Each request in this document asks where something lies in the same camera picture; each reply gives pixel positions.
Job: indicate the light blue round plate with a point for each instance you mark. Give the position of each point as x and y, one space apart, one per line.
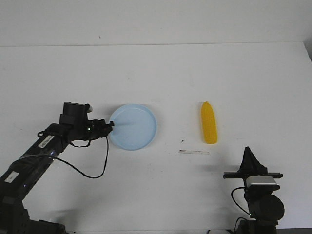
135 127

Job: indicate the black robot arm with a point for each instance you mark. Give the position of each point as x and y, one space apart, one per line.
24 173
264 208

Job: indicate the clear tape strip on table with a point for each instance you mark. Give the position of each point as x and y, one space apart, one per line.
191 152

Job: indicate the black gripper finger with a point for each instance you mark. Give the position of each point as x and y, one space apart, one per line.
102 124
104 132
255 166
244 164

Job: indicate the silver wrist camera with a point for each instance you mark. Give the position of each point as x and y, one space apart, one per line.
267 183
90 109

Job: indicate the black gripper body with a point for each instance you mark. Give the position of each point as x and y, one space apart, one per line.
75 118
237 175

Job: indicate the white object at bottom edge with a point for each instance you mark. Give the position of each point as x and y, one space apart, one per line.
218 231

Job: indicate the yellow corn cob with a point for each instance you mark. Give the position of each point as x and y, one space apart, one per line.
208 121

